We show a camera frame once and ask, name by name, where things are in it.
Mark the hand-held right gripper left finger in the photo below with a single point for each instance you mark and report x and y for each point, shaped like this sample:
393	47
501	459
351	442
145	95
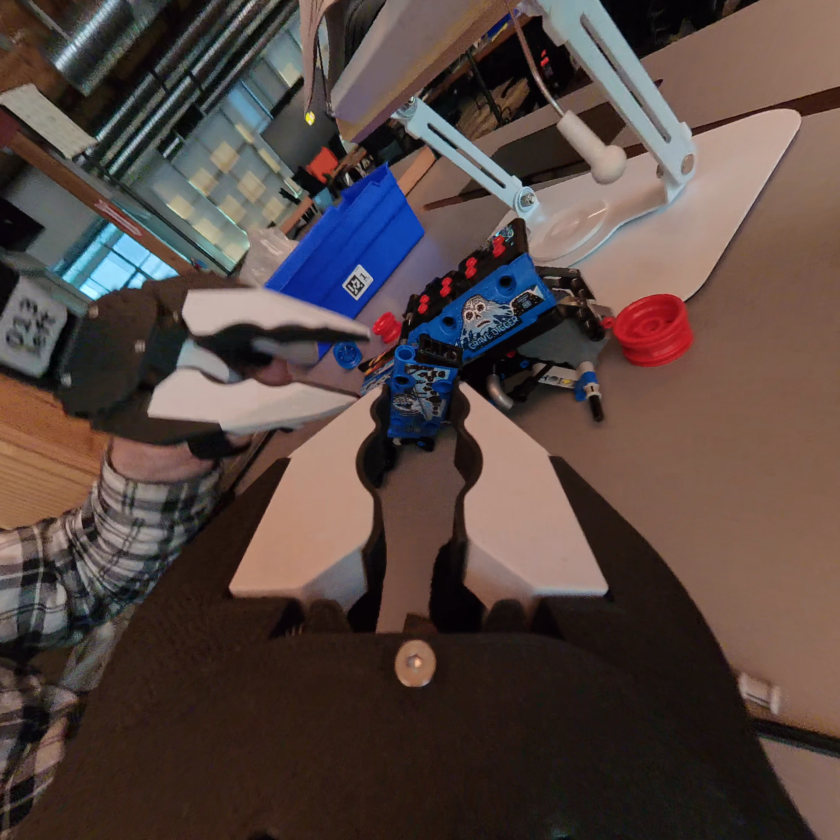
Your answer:
295	525

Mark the small white box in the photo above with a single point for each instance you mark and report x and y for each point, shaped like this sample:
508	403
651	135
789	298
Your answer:
759	692

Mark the person's left forearm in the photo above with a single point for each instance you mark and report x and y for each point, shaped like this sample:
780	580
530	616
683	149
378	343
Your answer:
79	564

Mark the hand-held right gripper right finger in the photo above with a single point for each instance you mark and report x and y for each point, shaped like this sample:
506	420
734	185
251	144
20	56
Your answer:
525	525

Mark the blue plastic bin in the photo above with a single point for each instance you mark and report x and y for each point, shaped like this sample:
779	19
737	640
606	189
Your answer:
348	243

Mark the person's left hand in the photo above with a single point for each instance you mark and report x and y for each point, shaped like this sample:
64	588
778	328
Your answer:
151	466

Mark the silver ventilation duct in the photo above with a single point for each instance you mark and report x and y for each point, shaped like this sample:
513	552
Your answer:
98	46

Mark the blue printed toy panel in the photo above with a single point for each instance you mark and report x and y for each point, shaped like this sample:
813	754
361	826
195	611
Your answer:
420	394

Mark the wooden table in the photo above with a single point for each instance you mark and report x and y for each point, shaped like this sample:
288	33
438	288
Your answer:
39	459

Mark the glass window wall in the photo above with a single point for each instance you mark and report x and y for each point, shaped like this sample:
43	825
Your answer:
216	177

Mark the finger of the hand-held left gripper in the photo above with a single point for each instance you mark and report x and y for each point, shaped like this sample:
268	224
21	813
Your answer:
249	407
262	308

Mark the white metal stand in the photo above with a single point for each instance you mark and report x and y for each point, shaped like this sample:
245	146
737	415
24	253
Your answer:
722	197

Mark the blue black toy truck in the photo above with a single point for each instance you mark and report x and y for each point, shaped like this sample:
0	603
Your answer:
485	315

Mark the red toy wheel rim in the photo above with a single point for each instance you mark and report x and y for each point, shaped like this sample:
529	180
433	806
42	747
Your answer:
387	328
653	331

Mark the person's plaid shirt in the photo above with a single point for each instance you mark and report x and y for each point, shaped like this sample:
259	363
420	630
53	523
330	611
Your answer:
26	722

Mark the blue toy wheel rim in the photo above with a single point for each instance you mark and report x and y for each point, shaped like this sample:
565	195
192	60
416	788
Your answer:
348	354

